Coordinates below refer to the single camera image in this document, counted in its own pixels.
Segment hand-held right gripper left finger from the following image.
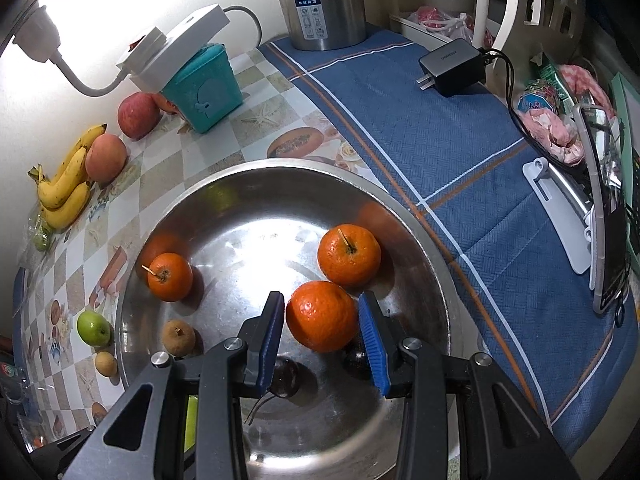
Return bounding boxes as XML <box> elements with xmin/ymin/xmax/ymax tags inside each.
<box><xmin>62</xmin><ymin>290</ymin><xmax>286</xmax><ymax>480</ymax></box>

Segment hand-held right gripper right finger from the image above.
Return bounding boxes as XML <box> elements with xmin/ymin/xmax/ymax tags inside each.
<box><xmin>357</xmin><ymin>290</ymin><xmax>581</xmax><ymax>480</ymax></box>

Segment tangerine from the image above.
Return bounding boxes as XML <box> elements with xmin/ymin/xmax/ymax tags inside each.
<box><xmin>285</xmin><ymin>281</ymin><xmax>360</xmax><ymax>353</ymax></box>
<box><xmin>317</xmin><ymin>224</ymin><xmax>382</xmax><ymax>288</ymax></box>
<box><xmin>141</xmin><ymin>252</ymin><xmax>194</xmax><ymax>303</ymax></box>

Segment brown longan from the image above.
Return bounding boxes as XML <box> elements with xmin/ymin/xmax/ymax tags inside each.
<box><xmin>161</xmin><ymin>319</ymin><xmax>197</xmax><ymax>357</ymax></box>
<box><xmin>95</xmin><ymin>351</ymin><xmax>119</xmax><ymax>377</ymax></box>

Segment stainless steel basin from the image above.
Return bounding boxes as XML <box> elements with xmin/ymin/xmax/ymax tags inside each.
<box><xmin>115</xmin><ymin>159</ymin><xmax>463</xmax><ymax>480</ymax></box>

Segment green grapes in plastic bag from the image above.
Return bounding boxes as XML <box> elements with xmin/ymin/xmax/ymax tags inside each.
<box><xmin>25</xmin><ymin>215</ymin><xmax>56</xmax><ymax>256</ymax></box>

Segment checkered printed tablecloth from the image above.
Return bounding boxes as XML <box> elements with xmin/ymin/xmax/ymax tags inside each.
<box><xmin>12</xmin><ymin>42</ymin><xmax>426</xmax><ymax>441</ymax></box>

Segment blue plaid cloth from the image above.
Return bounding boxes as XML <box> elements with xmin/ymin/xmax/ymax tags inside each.
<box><xmin>257</xmin><ymin>27</ymin><xmax>640</xmax><ymax>431</ymax></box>

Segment white phone stand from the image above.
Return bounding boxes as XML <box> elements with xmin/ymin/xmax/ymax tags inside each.
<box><xmin>522</xmin><ymin>157</ymin><xmax>608</xmax><ymax>276</ymax></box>

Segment banana bunch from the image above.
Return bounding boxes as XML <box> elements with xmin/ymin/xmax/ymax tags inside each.
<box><xmin>27</xmin><ymin>123</ymin><xmax>108</xmax><ymax>231</ymax></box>

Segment small red apple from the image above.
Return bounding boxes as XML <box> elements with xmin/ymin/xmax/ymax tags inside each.
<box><xmin>152</xmin><ymin>92</ymin><xmax>181</xmax><ymax>115</ymax></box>

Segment teal box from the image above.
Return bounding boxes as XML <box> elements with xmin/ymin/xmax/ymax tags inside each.
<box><xmin>161</xmin><ymin>44</ymin><xmax>244</xmax><ymax>134</ymax></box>

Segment smartphone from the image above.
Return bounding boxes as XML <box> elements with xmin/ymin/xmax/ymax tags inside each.
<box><xmin>572</xmin><ymin>102</ymin><xmax>632</xmax><ymax>316</ymax></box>

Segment pink plastic bag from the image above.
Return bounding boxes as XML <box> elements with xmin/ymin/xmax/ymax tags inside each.
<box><xmin>517</xmin><ymin>107</ymin><xmax>586</xmax><ymax>166</ymax></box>

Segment black charger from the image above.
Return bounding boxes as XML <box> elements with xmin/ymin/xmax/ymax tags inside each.
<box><xmin>414</xmin><ymin>39</ymin><xmax>488</xmax><ymax>98</ymax></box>

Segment colourful packet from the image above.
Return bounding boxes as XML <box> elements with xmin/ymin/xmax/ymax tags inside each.
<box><xmin>517</xmin><ymin>79</ymin><xmax>561</xmax><ymax>116</ymax></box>

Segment white power strip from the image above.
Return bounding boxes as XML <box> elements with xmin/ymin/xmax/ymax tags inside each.
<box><xmin>116</xmin><ymin>4</ymin><xmax>263</xmax><ymax>95</ymax></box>

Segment green packet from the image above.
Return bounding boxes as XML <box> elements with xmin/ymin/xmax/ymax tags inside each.
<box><xmin>537</xmin><ymin>52</ymin><xmax>571</xmax><ymax>101</ymax></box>

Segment red printed plastic bag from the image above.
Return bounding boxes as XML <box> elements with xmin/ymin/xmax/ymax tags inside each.
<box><xmin>407</xmin><ymin>6</ymin><xmax>493</xmax><ymax>46</ymax></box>

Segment pink packet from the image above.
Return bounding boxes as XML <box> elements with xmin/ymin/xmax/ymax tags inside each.
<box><xmin>557</xmin><ymin>64</ymin><xmax>608</xmax><ymax>106</ymax></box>

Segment stainless steel thermos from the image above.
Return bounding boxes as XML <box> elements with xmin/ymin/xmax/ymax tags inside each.
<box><xmin>270</xmin><ymin>0</ymin><xmax>368</xmax><ymax>52</ymax></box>

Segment white plastic chair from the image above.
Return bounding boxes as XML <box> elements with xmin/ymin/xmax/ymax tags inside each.
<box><xmin>470</xmin><ymin>0</ymin><xmax>586</xmax><ymax>96</ymax></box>

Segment white gooseneck lamp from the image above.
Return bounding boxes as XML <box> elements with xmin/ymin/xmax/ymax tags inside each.
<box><xmin>11</xmin><ymin>5</ymin><xmax>133</xmax><ymax>97</ymax></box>

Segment black cable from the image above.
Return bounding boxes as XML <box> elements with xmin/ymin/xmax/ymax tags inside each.
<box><xmin>480</xmin><ymin>47</ymin><xmax>556</xmax><ymax>166</ymax></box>

